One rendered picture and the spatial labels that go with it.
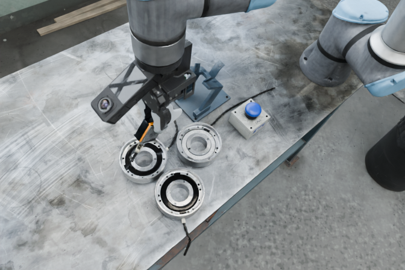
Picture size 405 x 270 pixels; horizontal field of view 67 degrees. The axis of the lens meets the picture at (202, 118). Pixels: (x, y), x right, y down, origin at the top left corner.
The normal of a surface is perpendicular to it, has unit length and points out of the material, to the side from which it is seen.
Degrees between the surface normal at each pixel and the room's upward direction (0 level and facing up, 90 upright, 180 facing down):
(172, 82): 0
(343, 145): 0
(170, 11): 90
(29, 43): 0
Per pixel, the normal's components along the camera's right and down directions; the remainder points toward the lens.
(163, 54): 0.23, 0.84
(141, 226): 0.11, -0.52
